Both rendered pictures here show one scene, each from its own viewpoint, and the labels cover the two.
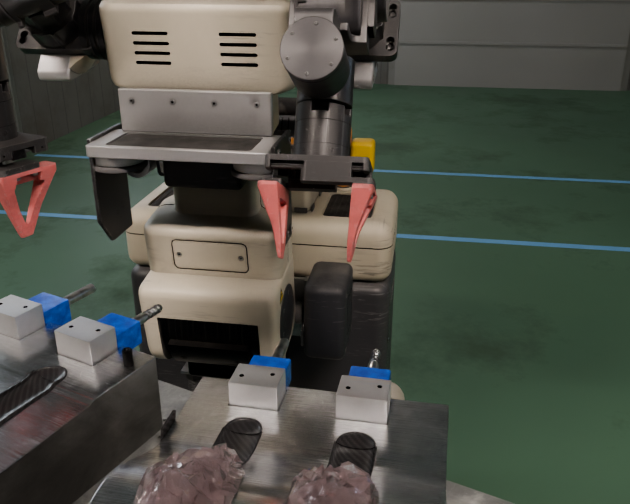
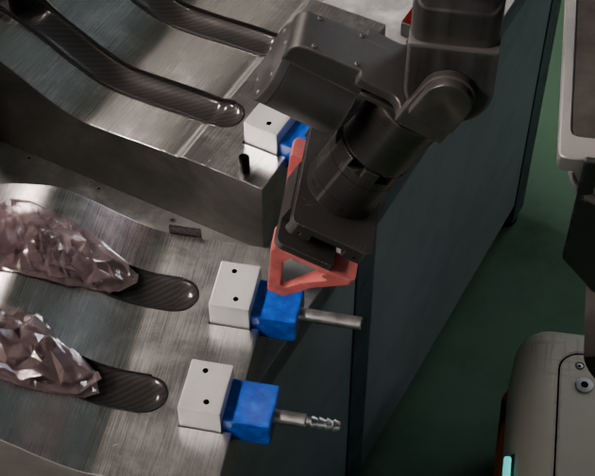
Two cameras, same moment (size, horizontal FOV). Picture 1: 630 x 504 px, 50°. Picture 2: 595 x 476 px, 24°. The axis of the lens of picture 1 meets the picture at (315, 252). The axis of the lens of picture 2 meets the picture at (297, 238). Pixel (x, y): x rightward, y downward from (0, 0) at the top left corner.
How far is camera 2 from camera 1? 1.09 m
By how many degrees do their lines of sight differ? 72
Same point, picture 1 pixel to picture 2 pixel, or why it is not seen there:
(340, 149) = (320, 191)
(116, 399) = (207, 178)
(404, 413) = (198, 445)
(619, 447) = not seen: outside the picture
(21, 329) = not seen: hidden behind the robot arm
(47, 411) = (170, 129)
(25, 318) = not seen: hidden behind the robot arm
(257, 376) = (231, 285)
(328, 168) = (290, 191)
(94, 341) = (249, 126)
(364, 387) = (205, 386)
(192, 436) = (169, 254)
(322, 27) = (280, 52)
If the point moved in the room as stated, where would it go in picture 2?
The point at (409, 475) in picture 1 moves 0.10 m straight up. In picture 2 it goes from (90, 438) to (75, 368)
